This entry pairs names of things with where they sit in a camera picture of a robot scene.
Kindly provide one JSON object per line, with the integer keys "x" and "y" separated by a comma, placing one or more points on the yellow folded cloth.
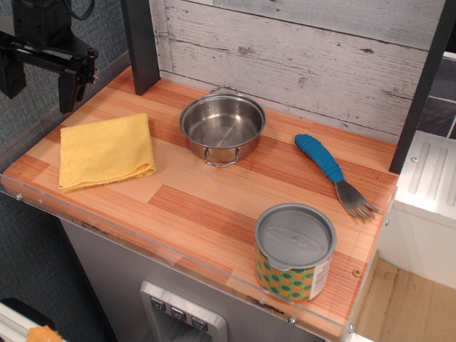
{"x": 105, "y": 152}

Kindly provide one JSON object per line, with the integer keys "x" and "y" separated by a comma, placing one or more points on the silver metal pot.
{"x": 223, "y": 126}

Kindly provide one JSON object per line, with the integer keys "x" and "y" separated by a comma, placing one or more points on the white toy sink unit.
{"x": 418, "y": 234}

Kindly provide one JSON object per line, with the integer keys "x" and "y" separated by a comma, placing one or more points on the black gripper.
{"x": 69, "y": 56}

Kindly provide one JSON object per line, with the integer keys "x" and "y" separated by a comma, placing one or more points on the orange sponge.
{"x": 43, "y": 334}

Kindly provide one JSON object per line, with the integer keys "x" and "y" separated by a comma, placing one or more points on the grey dispenser panel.
{"x": 175, "y": 318}

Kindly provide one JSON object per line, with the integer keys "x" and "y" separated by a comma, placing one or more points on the dark grey post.
{"x": 431, "y": 66}
{"x": 140, "y": 36}

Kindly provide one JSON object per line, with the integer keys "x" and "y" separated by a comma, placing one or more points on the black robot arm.
{"x": 39, "y": 33}

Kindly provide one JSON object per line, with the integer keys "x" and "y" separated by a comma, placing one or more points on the dark grey right post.
{"x": 431, "y": 66}

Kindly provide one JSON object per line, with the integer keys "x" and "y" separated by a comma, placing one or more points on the can with grey lid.
{"x": 294, "y": 244}

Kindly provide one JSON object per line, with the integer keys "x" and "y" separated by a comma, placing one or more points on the dark grey left post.
{"x": 140, "y": 36}

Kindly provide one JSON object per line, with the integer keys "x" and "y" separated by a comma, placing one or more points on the blue handled fork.
{"x": 350, "y": 198}

